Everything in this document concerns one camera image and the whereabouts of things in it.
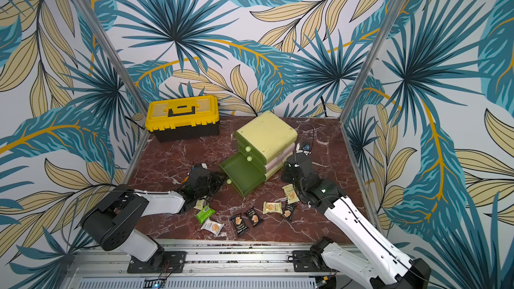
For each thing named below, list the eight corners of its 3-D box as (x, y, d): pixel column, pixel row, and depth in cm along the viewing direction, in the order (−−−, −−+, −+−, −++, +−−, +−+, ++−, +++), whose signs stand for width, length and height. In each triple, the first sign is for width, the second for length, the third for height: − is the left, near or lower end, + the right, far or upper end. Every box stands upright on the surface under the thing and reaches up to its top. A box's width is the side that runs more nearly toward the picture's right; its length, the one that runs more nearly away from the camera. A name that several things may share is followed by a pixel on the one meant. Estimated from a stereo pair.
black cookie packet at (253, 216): (253, 227, 84) (253, 225, 82) (244, 213, 87) (244, 212, 85) (262, 220, 85) (263, 219, 84) (254, 207, 89) (254, 205, 87)
